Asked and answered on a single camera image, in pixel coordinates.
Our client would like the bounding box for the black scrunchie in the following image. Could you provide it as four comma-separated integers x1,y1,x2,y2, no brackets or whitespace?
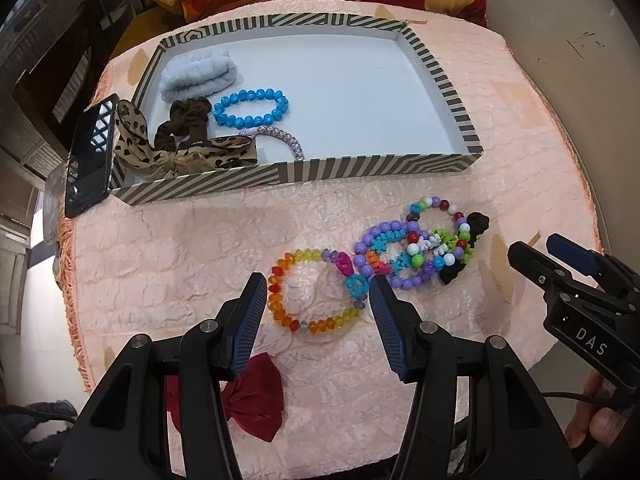
435,211,490,285

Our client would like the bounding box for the multicolour round bead bracelet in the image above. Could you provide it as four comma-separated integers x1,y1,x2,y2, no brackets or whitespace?
404,195,473,269

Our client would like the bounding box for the right hand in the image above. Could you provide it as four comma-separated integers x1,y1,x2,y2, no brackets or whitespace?
564,370,627,448

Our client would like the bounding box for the red velvet bow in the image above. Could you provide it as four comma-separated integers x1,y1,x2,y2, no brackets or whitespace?
165,352,286,443

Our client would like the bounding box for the pink textured bed cover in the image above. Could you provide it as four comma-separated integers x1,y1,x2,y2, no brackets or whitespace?
61,3,600,479

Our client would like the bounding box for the black smartphone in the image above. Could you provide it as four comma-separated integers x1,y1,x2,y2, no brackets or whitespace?
64,93,119,219

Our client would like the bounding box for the leopard print bow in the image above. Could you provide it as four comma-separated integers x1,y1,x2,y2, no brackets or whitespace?
114,100,257,180

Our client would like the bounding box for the dark brown scrunchie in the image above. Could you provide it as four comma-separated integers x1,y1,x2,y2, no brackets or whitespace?
153,98,212,152

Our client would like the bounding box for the striped cardboard tray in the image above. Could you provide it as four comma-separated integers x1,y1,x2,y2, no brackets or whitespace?
111,12,483,205

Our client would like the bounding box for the light blue fluffy scrunchie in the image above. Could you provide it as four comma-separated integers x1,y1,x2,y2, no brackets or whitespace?
158,48,238,103

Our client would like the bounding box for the rainbow crystal bead bracelet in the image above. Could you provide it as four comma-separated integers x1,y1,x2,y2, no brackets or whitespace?
267,247,371,335

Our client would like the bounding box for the black cable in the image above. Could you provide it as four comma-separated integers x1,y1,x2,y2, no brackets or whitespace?
541,391,597,404

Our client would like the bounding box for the purple bead bracelet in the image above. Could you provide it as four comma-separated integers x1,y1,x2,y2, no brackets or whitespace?
352,219,440,291

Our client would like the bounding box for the green flower bead bracelet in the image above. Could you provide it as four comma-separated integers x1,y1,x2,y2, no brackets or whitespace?
429,227,475,266

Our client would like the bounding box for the lilac spiral hair tie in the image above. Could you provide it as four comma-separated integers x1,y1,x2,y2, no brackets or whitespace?
238,126,306,163

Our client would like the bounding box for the blue bead bracelet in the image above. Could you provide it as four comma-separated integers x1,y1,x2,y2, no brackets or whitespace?
211,88,291,130

